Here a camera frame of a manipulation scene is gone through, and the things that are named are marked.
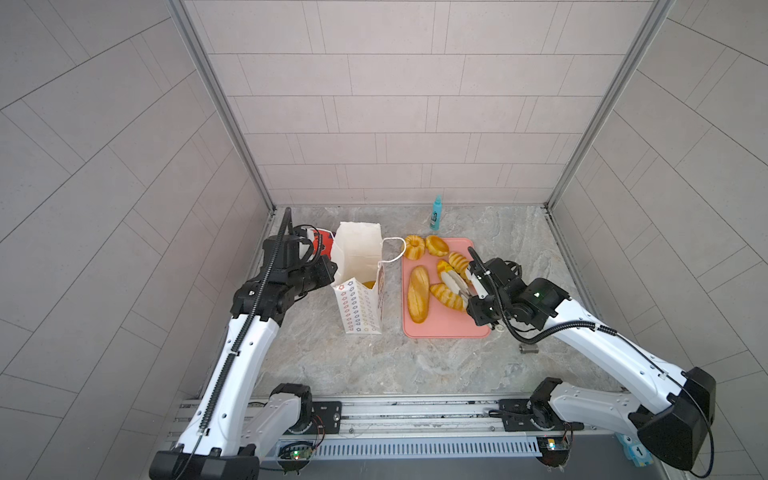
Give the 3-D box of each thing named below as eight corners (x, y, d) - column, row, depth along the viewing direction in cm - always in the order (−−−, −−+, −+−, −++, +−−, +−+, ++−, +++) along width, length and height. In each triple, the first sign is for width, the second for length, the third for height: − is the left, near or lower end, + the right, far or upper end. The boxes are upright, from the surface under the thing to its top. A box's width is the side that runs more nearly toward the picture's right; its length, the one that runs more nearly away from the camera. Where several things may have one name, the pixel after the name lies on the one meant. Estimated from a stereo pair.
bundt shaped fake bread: (404, 259, 102) (404, 253, 99) (404, 240, 107) (404, 234, 104) (425, 259, 102) (426, 253, 99) (424, 240, 107) (424, 234, 104)
